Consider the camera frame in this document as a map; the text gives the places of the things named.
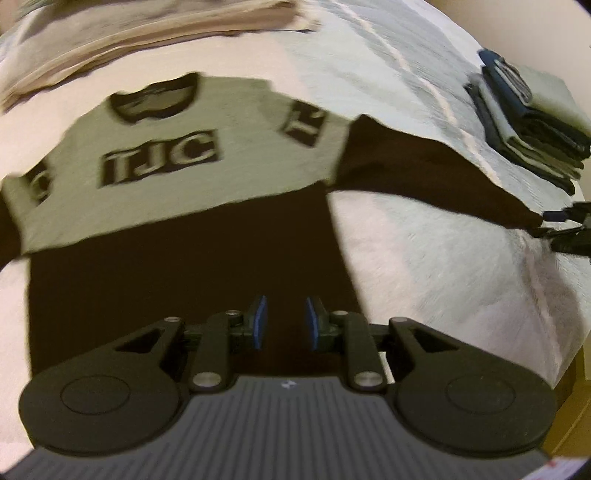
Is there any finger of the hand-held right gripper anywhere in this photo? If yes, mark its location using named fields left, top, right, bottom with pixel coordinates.
left=543, top=202, right=591, bottom=223
left=531, top=223, right=591, bottom=255

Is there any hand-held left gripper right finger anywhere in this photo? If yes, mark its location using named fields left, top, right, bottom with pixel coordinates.
left=305, top=295, right=467, bottom=394

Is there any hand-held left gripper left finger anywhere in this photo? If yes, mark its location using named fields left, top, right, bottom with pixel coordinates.
left=113, top=295, right=269, bottom=394

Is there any brown and grey lettered shirt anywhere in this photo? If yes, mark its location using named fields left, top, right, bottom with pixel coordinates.
left=0, top=71, right=548, bottom=393

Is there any stack of folded clothes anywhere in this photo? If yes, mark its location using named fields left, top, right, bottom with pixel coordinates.
left=464, top=48, right=591, bottom=195

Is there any white textured bedspread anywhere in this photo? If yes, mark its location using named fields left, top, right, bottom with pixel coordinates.
left=0, top=85, right=583, bottom=462

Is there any light blue striped bed sheet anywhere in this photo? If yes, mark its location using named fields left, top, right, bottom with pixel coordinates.
left=272, top=0, right=591, bottom=209

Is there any folded beige blanket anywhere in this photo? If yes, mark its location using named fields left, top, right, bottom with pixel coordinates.
left=0, top=0, right=320, bottom=112

